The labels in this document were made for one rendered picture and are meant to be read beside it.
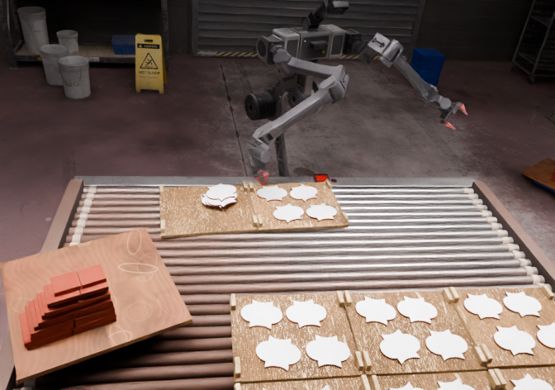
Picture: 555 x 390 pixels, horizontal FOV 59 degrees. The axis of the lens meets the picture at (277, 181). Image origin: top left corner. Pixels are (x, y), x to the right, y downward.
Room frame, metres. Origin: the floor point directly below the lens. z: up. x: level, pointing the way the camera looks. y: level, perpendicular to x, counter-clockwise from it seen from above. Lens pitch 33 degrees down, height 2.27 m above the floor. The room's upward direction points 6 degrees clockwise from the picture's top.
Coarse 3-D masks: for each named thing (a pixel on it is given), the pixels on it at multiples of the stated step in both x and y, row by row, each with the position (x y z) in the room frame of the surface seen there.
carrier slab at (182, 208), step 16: (176, 192) 1.88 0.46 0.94; (192, 192) 1.89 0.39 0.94; (240, 192) 1.93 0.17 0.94; (160, 208) 1.74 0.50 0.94; (176, 208) 1.75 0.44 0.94; (192, 208) 1.76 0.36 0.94; (208, 208) 1.77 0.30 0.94; (224, 208) 1.79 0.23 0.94; (240, 208) 1.80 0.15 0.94; (160, 224) 1.63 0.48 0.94; (176, 224) 1.64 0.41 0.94; (192, 224) 1.65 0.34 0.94; (208, 224) 1.66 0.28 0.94; (224, 224) 1.67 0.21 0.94; (240, 224) 1.69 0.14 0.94
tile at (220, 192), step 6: (216, 186) 1.90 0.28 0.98; (222, 186) 1.90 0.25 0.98; (228, 186) 1.91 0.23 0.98; (210, 192) 1.84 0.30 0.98; (216, 192) 1.85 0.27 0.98; (222, 192) 1.85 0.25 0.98; (228, 192) 1.86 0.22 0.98; (234, 192) 1.86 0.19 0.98; (210, 198) 1.80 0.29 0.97; (216, 198) 1.80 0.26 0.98; (222, 198) 1.80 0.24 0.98
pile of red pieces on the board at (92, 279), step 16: (80, 272) 1.04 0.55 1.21; (96, 272) 1.04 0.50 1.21; (48, 288) 0.97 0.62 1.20; (64, 288) 0.97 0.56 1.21; (80, 288) 0.98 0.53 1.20; (96, 288) 0.99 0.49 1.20; (32, 304) 0.98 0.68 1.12; (48, 304) 0.93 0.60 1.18; (64, 304) 0.95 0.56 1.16; (80, 304) 0.96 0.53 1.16; (96, 304) 0.99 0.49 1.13; (112, 304) 1.01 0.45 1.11; (32, 320) 0.92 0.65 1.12; (48, 320) 0.92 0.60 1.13; (64, 320) 0.94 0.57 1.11; (80, 320) 0.96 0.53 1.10; (96, 320) 0.98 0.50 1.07; (112, 320) 1.01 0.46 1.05; (32, 336) 0.89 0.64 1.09; (48, 336) 0.91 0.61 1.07; (64, 336) 0.93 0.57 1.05
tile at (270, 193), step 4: (264, 188) 1.97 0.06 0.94; (268, 188) 1.97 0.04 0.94; (272, 188) 1.97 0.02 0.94; (276, 188) 1.98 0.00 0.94; (280, 188) 1.98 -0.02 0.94; (260, 192) 1.94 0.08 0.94; (264, 192) 1.94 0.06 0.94; (268, 192) 1.94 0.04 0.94; (272, 192) 1.95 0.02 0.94; (276, 192) 1.95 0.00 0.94; (280, 192) 1.95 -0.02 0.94; (284, 192) 1.96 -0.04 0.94; (260, 196) 1.90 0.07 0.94; (264, 196) 1.90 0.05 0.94; (268, 196) 1.91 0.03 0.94; (272, 196) 1.91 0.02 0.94; (276, 196) 1.91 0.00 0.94; (280, 196) 1.92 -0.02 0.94; (284, 196) 1.92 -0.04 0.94; (268, 200) 1.88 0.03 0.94; (272, 200) 1.89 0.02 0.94; (276, 200) 1.89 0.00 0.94; (280, 200) 1.89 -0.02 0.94
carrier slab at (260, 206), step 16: (256, 192) 1.94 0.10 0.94; (288, 192) 1.97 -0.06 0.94; (320, 192) 2.00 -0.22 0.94; (256, 208) 1.81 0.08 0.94; (272, 208) 1.82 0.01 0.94; (304, 208) 1.85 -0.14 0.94; (336, 208) 1.88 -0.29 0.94; (272, 224) 1.71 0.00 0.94; (288, 224) 1.72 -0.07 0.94; (304, 224) 1.73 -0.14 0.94; (320, 224) 1.75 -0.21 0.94; (336, 224) 1.76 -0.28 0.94
